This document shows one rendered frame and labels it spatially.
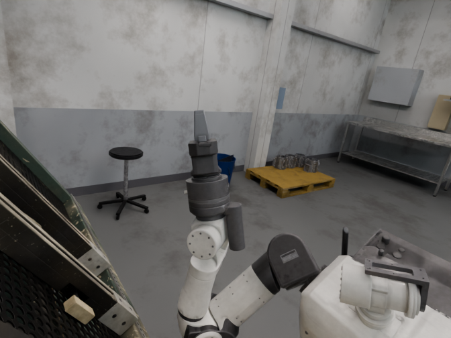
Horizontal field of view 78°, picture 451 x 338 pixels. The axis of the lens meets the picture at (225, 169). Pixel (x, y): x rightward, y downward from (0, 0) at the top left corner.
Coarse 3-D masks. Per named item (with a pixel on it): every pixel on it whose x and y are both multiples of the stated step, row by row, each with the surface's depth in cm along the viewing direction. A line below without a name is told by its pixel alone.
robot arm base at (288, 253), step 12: (276, 240) 67; (288, 240) 66; (300, 240) 65; (276, 252) 66; (288, 252) 65; (300, 252) 64; (276, 264) 65; (288, 264) 64; (300, 264) 63; (312, 264) 62; (276, 276) 64; (288, 276) 63; (300, 276) 62; (288, 288) 65
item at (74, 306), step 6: (66, 300) 70; (72, 300) 69; (78, 300) 70; (66, 306) 68; (72, 306) 68; (78, 306) 69; (84, 306) 71; (66, 312) 68; (72, 312) 69; (78, 312) 69; (84, 312) 71; (90, 312) 72; (78, 318) 70; (84, 318) 71; (90, 318) 72
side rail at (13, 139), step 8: (0, 120) 138; (0, 128) 134; (0, 136) 136; (8, 136) 137; (8, 144) 139; (16, 144) 141; (16, 152) 142; (24, 152) 144; (24, 160) 145; (32, 160) 147; (32, 168) 148; (40, 168) 151; (40, 176) 152; (48, 176) 154; (48, 184) 156; (56, 184) 158; (56, 192) 160; (64, 192) 162; (64, 200) 164
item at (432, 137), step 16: (368, 128) 608; (384, 128) 610; (400, 128) 633; (416, 128) 609; (448, 144) 508; (368, 160) 625; (384, 160) 644; (448, 160) 508; (416, 176) 554; (432, 176) 566
